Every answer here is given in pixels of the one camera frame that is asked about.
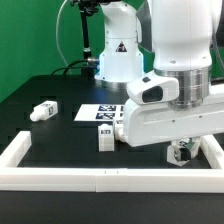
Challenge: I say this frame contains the white sheet with markers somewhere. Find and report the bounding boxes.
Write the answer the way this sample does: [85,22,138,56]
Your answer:
[74,104,124,121]

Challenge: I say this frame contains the grey cable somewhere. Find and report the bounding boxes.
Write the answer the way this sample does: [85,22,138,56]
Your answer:
[55,0,71,68]

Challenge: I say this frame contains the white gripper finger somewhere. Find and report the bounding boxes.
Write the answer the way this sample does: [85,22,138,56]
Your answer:
[167,141,184,166]
[187,137,201,160]

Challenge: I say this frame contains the black camera stand pole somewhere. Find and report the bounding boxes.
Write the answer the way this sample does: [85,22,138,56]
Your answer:
[69,0,98,59]

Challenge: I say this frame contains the black cables on table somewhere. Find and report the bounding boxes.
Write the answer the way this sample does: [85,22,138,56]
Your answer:
[50,59,100,76]

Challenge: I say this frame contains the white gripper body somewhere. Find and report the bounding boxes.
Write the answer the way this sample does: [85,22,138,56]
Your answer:
[123,89,224,147]

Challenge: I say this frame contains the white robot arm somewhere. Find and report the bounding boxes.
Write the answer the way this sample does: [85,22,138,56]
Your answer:
[96,0,224,166]

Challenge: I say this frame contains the white U-shaped fence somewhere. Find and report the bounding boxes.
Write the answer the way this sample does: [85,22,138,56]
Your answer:
[0,131,224,193]

